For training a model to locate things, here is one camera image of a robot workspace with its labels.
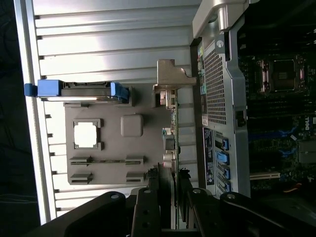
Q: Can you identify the blue disk caddy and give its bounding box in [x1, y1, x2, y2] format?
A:
[24, 79, 131, 104]

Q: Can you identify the blue expansion slot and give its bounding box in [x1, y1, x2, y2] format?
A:
[248, 129, 294, 143]

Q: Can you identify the grey chipset heatsink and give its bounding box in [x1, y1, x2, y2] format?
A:
[298, 140, 316, 163]

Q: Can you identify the silver hard disk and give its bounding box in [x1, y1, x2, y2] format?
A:
[40, 81, 113, 102]

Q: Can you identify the CPU socket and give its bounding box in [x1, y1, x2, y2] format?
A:
[256, 55, 307, 93]

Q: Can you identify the open black PC case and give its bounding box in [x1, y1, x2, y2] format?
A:
[190, 0, 316, 198]

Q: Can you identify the green motherboard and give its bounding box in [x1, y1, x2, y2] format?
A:
[238, 49, 316, 193]

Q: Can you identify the silver CPU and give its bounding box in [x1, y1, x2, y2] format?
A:
[74, 122, 97, 149]

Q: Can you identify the white expansion slot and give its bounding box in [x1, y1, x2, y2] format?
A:
[249, 171, 281, 182]

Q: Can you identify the grey parts rack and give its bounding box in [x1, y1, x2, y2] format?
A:
[63, 86, 180, 186]

